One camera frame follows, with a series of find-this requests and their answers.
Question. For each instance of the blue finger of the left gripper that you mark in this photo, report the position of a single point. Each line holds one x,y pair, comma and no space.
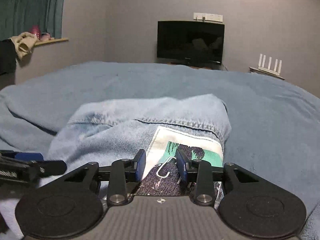
24,156
51,168

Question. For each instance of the black flat screen television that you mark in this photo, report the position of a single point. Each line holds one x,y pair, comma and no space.
196,42

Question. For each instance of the beige cloth on sill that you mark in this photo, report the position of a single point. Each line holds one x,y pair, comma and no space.
24,44

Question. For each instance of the wooden television stand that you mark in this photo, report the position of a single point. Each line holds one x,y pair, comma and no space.
210,66

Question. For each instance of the wooden window sill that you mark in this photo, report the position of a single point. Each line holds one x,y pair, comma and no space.
52,40

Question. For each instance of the white wall power strip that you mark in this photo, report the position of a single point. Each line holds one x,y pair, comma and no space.
199,16

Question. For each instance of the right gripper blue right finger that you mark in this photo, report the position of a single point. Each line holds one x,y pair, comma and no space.
182,163

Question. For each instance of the light blue denim jacket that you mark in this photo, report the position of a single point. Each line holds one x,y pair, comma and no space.
113,129

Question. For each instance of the teal window curtain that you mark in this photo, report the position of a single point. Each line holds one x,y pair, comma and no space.
18,16

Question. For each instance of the blue fleece bed blanket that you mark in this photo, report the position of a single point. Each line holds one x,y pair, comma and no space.
274,124

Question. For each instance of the white wifi router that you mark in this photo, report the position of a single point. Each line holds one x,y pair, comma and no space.
268,66

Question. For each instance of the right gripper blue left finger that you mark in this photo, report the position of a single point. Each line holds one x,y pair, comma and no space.
139,164

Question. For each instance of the black garment at left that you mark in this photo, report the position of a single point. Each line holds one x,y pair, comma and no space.
7,57

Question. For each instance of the pink item on sill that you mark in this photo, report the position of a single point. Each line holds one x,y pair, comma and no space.
34,29

